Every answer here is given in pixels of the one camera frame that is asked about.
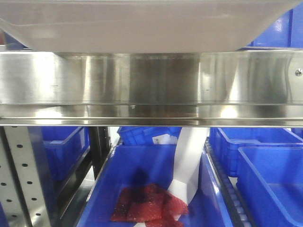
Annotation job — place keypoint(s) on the blue bin lower left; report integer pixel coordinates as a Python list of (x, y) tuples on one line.
[(64, 145)]

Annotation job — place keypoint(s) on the blue bin centre lower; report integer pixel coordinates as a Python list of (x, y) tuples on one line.
[(130, 166)]

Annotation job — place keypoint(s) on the white plastic storage bin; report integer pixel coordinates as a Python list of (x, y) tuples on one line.
[(139, 26)]

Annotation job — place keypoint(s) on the stainless steel shelf rail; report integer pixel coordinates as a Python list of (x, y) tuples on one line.
[(250, 87)]

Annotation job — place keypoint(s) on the blue bin centre rear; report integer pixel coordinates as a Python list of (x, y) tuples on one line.
[(149, 135)]

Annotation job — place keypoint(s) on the blue bin lower right rear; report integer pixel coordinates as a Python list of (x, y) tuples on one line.
[(225, 143)]

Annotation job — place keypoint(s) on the blue bin upper left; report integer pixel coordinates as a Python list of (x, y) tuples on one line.
[(12, 44)]

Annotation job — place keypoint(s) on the perforated steel shelf upright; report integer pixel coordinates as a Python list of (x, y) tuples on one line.
[(27, 195)]

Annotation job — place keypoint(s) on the roller track rail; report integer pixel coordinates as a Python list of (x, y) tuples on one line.
[(232, 202)]

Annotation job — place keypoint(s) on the blue bin lower right front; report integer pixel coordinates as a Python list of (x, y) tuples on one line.
[(270, 181)]

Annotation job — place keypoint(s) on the white paper strip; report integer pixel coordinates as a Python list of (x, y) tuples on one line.
[(186, 162)]

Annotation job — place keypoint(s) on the blue bin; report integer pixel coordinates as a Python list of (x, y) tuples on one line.
[(225, 143), (64, 145), (286, 32), (149, 135), (130, 166), (12, 44), (270, 181)]

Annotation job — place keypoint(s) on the blue bin upper right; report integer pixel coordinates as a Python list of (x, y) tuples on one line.
[(286, 32)]

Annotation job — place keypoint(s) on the red bubble wrap sheet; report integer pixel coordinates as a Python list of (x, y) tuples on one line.
[(151, 205)]

